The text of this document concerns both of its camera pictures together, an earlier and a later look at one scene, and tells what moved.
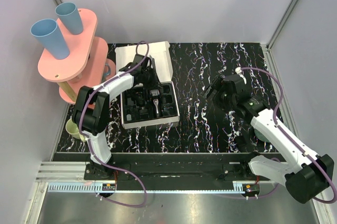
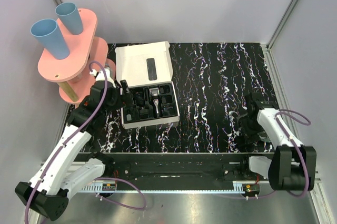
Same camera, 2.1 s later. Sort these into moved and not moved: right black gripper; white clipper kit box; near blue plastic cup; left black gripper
Moved: right black gripper; left black gripper
Not moved: white clipper kit box; near blue plastic cup
